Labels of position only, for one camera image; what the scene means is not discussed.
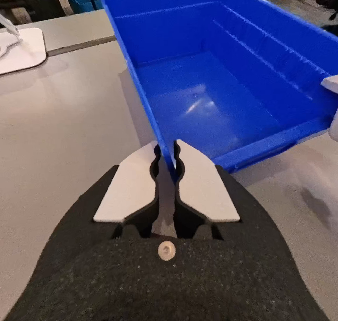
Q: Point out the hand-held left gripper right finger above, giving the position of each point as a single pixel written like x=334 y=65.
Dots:
x=206 y=189

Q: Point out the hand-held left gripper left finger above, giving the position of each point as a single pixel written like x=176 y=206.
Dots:
x=124 y=192

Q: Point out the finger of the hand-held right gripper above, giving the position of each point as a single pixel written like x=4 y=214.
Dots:
x=331 y=83
x=334 y=126

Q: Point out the blue plastic bin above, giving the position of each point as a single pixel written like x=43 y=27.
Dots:
x=211 y=99

